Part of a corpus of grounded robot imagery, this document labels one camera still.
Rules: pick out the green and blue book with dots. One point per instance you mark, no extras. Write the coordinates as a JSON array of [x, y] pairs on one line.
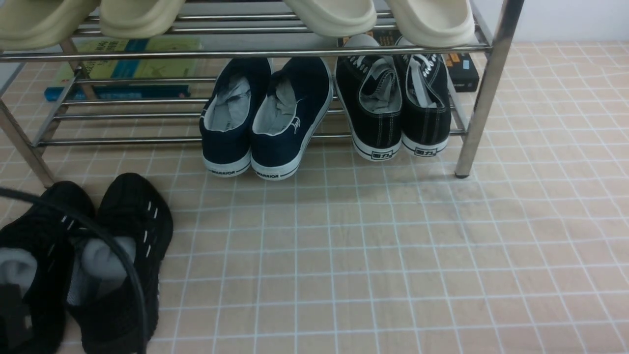
[[133, 69]]

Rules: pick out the navy canvas shoe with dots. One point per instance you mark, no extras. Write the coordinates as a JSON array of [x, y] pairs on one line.
[[298, 97], [226, 119]]

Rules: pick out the navy canvas shoe right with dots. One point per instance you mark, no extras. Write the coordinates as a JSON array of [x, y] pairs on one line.
[[298, 97]]

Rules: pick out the navy canvas shoe left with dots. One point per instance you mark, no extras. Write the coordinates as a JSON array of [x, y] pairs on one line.
[[226, 119]]

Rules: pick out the black canvas sneaker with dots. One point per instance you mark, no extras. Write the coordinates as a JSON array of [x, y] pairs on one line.
[[368, 88], [426, 115]]

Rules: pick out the black canvas sneaker right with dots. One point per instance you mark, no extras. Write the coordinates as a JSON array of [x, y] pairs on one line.
[[426, 115]]

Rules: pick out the beige slipper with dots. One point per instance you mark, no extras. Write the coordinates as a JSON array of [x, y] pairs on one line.
[[137, 19], [39, 24]]

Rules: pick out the silver metal shoe rack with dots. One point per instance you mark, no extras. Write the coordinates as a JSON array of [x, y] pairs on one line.
[[79, 91]]

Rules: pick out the beige slipper far left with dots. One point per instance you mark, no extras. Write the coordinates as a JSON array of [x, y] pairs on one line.
[[39, 24]]

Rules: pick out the cream slipper far right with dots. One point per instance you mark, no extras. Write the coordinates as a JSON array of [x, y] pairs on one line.
[[434, 23]]

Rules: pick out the black knit sneaker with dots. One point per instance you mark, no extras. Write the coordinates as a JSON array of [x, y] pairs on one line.
[[35, 262], [101, 298]]

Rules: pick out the cream slipper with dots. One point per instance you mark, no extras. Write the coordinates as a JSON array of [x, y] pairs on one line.
[[434, 23], [335, 18]]

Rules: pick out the black canvas sneaker left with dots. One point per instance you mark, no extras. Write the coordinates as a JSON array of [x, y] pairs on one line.
[[368, 88]]

